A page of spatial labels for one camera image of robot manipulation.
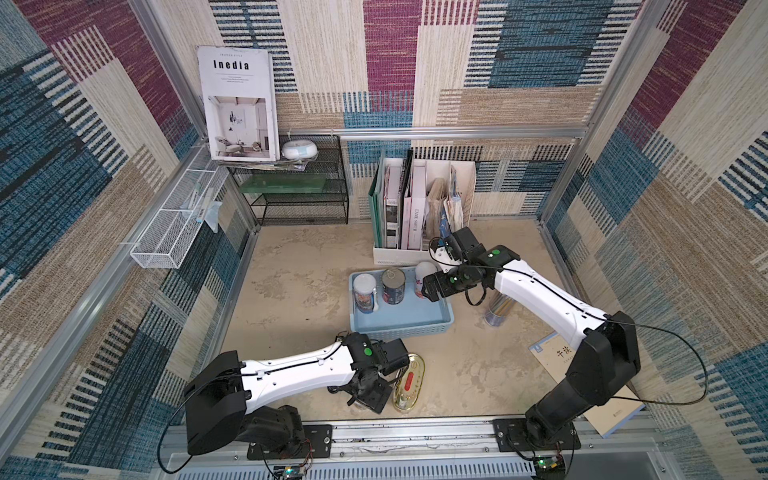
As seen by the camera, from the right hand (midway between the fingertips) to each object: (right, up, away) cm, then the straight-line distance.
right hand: (435, 283), depth 84 cm
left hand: (-18, -27, -9) cm, 34 cm away
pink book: (-5, +21, +12) cm, 24 cm away
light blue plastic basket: (-5, -12, +11) cm, 17 cm away
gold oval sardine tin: (-8, -25, -5) cm, 27 cm away
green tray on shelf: (-46, +30, +10) cm, 55 cm away
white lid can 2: (-3, +3, +5) cm, 7 cm away
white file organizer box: (+7, +30, +12) cm, 33 cm away
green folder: (-16, +24, +1) cm, 29 cm away
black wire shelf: (-41, +31, +36) cm, 63 cm away
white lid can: (-20, -3, +2) cm, 20 cm away
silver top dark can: (-12, -1, +7) cm, 13 cm away
